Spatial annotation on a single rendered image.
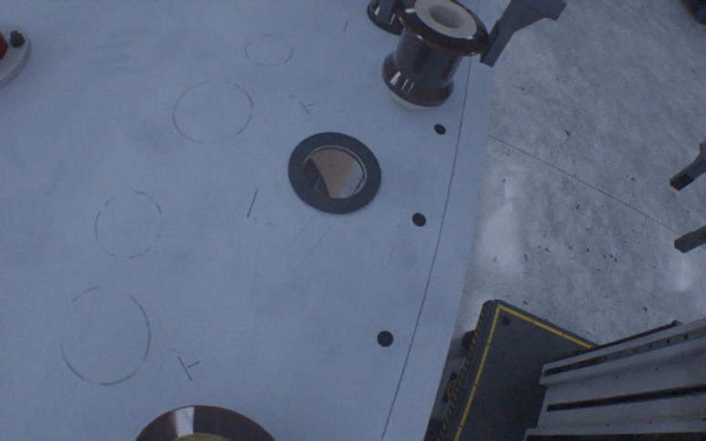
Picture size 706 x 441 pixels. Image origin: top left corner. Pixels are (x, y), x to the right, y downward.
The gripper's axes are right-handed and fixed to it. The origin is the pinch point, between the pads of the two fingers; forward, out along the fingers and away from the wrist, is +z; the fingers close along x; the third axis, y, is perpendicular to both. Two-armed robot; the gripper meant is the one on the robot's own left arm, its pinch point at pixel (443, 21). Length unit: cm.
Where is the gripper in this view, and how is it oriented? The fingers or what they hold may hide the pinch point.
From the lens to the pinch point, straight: 41.6
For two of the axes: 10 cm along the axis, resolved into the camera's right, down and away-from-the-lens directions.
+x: 9.4, 3.5, 0.1
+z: -1.7, 4.4, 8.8
